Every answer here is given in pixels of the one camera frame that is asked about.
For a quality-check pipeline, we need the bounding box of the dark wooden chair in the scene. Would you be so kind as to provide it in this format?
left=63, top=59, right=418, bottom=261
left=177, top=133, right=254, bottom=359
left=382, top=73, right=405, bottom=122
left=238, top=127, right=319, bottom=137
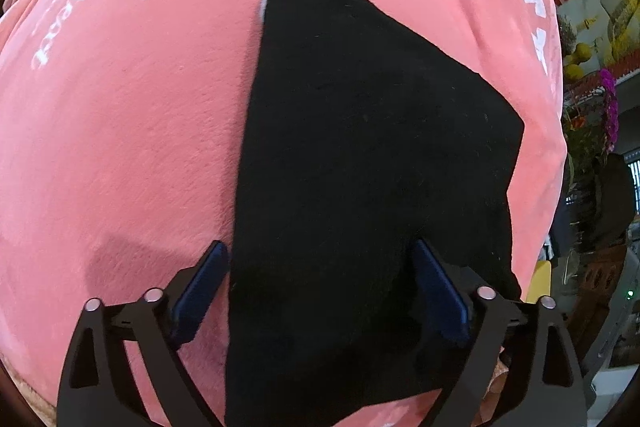
left=570, top=154, right=637, bottom=258

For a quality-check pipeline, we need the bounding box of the purple orchid plant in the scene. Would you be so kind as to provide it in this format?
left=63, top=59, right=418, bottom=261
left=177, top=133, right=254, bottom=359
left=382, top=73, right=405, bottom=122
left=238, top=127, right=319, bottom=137
left=565, top=68, right=622, bottom=158

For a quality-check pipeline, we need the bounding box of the black knit garment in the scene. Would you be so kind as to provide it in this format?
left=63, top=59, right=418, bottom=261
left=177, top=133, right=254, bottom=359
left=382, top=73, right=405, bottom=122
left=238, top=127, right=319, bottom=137
left=223, top=0, right=526, bottom=427

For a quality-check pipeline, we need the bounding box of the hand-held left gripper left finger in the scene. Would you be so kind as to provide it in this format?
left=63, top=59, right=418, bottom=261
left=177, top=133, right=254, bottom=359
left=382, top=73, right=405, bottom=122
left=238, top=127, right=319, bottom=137
left=57, top=241, right=230, bottom=427

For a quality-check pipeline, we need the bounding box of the pink printed blanket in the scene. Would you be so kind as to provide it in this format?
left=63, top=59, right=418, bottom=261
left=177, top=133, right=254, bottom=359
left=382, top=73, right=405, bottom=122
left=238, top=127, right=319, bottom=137
left=0, top=0, right=569, bottom=427

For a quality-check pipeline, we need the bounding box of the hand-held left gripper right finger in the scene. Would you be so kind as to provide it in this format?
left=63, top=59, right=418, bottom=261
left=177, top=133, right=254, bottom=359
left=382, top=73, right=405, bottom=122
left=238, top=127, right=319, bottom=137
left=410, top=238, right=587, bottom=427

